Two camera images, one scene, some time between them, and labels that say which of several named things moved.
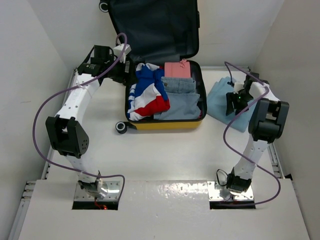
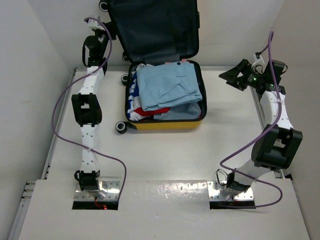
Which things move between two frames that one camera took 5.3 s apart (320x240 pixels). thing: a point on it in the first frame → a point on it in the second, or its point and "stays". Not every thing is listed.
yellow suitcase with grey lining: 156,32 stays
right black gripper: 229,97 → 243,67
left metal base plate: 112,187 stays
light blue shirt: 217,106 → 168,85
